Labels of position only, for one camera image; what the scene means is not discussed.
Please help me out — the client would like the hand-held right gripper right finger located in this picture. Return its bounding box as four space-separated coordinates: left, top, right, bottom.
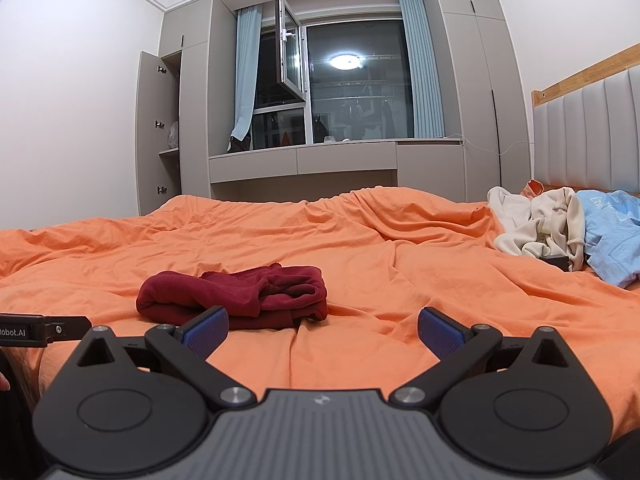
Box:
390 306 581 411

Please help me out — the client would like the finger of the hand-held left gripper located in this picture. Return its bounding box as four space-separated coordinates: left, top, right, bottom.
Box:
42 315 92 342

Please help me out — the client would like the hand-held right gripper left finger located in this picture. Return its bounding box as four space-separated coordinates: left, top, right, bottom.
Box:
62 305 258 411

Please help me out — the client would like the dark red sweater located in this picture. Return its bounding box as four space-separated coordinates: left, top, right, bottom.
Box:
136 262 329 332

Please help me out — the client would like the orange blanket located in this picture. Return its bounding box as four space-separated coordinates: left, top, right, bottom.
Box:
0 186 640 436

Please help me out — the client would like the cream hoodie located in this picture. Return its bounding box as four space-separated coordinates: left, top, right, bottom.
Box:
487 186 586 272

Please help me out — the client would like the light blue garment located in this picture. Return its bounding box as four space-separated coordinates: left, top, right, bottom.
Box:
575 189 640 289

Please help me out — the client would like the grey open wardrobe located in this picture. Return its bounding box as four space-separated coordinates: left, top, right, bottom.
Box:
136 0 216 217

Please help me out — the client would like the grey padded headboard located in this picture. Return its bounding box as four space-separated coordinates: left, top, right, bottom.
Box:
532 65 640 196

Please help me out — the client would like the window with open sash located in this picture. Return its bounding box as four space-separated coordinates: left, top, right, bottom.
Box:
252 0 416 151

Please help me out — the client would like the light blue sheer curtain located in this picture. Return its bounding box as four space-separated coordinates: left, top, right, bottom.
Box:
230 4 263 142

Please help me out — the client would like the light blue pleated curtain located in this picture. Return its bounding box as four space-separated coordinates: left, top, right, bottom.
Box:
397 0 446 138

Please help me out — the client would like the white cable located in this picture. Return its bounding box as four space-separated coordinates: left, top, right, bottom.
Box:
445 134 533 157

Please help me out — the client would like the wooden headboard frame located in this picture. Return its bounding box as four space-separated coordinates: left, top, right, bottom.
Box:
531 42 640 107

